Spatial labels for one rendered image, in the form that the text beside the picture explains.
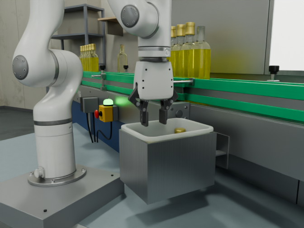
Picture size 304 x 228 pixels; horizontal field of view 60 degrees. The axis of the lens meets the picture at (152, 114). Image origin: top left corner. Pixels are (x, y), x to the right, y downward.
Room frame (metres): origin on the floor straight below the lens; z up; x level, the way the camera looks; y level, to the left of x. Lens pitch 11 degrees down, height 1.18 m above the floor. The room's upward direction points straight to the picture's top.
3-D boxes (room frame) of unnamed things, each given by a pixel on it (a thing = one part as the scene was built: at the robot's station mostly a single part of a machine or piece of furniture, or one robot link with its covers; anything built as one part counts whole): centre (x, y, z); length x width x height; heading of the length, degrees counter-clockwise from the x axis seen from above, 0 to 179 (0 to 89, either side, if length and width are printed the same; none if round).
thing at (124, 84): (1.65, 0.39, 1.10); 1.75 x 0.01 x 0.08; 30
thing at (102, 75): (1.37, 0.27, 1.11); 0.07 x 0.04 x 0.13; 120
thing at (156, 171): (0.74, -0.06, 0.92); 0.27 x 0.17 x 0.15; 120
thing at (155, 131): (0.72, -0.04, 0.97); 0.22 x 0.17 x 0.09; 120
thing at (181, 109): (0.88, -0.08, 1.02); 0.09 x 0.04 x 0.07; 120
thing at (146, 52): (0.70, -0.01, 1.21); 0.09 x 0.08 x 0.03; 117
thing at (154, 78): (0.70, -0.01, 1.15); 0.10 x 0.07 x 0.11; 117
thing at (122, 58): (1.79, 0.20, 1.18); 0.06 x 0.06 x 0.26; 26
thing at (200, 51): (0.95, -0.17, 1.16); 0.06 x 0.06 x 0.21; 31
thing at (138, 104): (0.68, 0.03, 1.06); 0.03 x 0.03 x 0.07; 27
